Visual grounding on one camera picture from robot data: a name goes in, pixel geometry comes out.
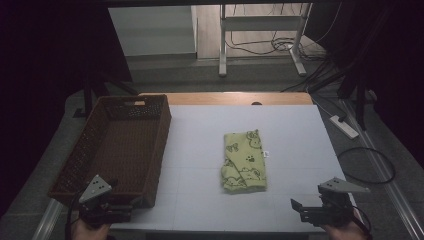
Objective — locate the dark table grommet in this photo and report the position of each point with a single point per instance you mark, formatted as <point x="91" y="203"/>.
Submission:
<point x="256" y="103"/>

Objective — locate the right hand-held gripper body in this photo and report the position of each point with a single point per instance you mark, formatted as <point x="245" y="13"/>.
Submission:
<point x="335" y="206"/>

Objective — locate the wooden table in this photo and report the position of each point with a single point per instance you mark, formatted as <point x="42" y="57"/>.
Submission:
<point x="233" y="98"/>

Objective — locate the white cabinet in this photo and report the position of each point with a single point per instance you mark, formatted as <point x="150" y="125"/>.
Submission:
<point x="153" y="30"/>

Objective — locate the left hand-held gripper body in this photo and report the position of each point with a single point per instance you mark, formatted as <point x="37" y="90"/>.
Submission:
<point x="95" y="191"/>

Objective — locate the person's right hand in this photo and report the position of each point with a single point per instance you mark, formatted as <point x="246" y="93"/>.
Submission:
<point x="346" y="232"/>

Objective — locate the brown woven basket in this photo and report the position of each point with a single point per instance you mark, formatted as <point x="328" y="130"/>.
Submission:
<point x="130" y="146"/>

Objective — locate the white table mat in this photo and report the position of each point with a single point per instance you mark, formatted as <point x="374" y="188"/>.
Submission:
<point x="200" y="143"/>

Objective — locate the black floor stand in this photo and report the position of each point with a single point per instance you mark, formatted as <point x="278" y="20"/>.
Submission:
<point x="89" y="100"/>
<point x="360" y="103"/>

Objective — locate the metal floor rail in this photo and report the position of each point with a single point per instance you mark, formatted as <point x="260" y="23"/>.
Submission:
<point x="393" y="186"/>
<point x="46" y="220"/>

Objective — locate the black plug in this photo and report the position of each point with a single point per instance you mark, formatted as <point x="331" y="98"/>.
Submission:
<point x="342" y="118"/>

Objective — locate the green printed cloth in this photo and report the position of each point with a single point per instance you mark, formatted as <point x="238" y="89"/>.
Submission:
<point x="245" y="163"/>

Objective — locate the white power strip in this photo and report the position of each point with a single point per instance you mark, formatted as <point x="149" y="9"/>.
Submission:
<point x="346" y="128"/>

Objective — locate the white metal desk frame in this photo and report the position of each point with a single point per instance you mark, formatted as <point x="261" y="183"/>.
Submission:
<point x="260" y="23"/>

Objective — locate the person's left hand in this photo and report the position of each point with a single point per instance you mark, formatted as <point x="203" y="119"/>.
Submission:
<point x="88" y="231"/>

